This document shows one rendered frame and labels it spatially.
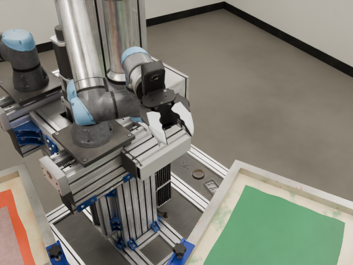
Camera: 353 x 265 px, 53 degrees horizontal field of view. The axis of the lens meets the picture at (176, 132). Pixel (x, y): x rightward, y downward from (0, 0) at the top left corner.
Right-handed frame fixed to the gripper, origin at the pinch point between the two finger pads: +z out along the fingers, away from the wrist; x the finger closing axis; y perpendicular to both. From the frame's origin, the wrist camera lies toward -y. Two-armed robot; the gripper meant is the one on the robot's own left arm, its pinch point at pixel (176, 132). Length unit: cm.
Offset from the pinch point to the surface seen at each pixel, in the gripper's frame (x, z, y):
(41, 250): 49, -34, 66
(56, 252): 41, -25, 57
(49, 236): 45, -37, 63
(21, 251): 56, -37, 65
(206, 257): -6, -12, 74
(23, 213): 55, -54, 65
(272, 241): -31, -10, 77
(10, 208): 60, -58, 65
